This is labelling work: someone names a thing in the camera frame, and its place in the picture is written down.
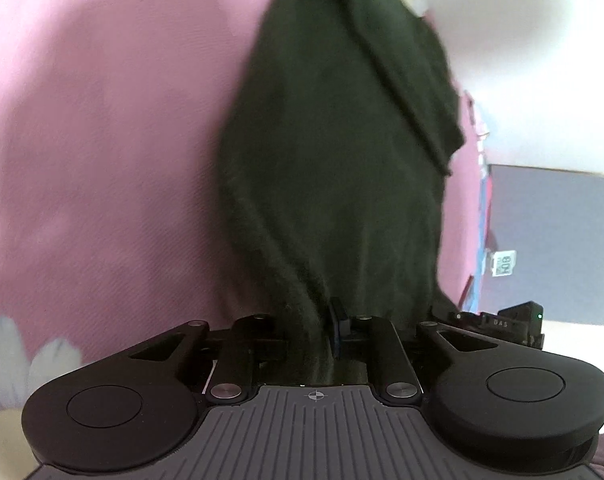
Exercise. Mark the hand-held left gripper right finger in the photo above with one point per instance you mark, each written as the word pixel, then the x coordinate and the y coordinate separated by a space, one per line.
pixel 340 330

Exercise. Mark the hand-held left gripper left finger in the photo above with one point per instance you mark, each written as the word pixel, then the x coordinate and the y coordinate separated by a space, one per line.
pixel 242 350

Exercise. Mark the black knit sweater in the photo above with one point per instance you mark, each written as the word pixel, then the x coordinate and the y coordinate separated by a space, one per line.
pixel 342 160

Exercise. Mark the white label tag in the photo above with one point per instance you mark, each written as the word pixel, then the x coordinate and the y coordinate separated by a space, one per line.
pixel 504 263

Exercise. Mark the grey panel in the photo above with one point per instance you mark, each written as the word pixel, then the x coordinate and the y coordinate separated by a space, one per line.
pixel 557 220

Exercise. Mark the pink floral bedsheet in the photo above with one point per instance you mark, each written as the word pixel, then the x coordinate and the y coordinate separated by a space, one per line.
pixel 107 160

